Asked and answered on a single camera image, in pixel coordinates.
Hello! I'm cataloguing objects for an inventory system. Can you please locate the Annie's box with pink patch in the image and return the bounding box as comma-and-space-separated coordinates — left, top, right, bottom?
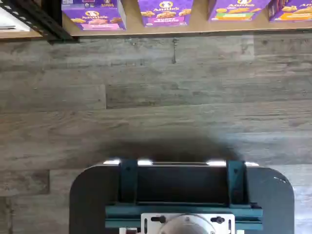
61, 6, 127, 31

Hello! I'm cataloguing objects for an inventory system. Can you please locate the dark robot base platform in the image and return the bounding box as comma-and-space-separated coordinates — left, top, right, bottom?
69, 160, 302, 234

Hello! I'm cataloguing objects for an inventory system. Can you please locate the black metal shelf rack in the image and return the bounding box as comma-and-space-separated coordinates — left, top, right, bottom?
0, 0, 312, 43

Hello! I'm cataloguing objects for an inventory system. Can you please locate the Annie's box with purple band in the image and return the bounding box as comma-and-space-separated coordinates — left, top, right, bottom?
137, 0, 195, 27

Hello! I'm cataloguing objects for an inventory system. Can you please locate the Annie's box with green band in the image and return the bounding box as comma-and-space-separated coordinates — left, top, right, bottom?
208, 0, 271, 22

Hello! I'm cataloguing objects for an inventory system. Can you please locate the Annie's box with yellow band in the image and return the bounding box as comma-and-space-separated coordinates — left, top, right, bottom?
268, 0, 312, 22

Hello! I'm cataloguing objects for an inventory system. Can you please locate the white snack box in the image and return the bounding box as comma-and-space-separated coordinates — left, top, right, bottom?
0, 6, 31, 32

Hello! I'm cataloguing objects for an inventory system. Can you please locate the white mounting plate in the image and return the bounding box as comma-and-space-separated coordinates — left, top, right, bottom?
140, 213, 236, 234

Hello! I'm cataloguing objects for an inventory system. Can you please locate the teal metal frame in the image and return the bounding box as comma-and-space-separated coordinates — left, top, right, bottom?
105, 159, 264, 231

